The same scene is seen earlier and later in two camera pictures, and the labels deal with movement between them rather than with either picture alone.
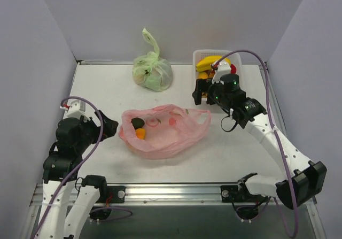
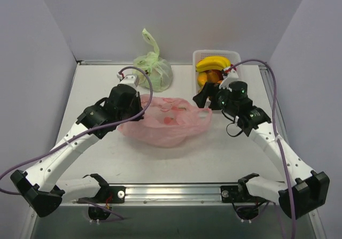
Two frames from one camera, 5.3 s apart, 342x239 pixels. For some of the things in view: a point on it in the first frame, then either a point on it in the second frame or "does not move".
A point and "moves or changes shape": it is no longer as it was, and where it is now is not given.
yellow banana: (204, 63) does not move
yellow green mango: (202, 75) does not move
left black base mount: (112, 194) does not move
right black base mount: (233, 193) does not move
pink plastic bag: (170, 130) moves or changes shape
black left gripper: (97, 126) -> (131, 106)
